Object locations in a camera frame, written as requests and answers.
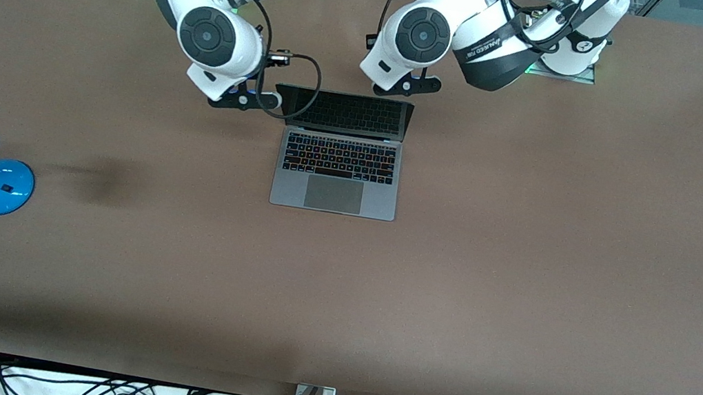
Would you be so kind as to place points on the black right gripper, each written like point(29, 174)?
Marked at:
point(270, 63)

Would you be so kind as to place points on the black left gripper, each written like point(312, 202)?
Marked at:
point(370, 41)

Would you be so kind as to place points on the grey laptop with black keyboard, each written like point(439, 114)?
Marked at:
point(334, 195)

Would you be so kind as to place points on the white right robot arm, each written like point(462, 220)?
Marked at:
point(208, 37)

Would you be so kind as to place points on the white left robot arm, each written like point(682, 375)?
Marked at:
point(424, 34)

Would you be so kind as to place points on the large table cover mat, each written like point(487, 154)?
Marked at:
point(448, 296)

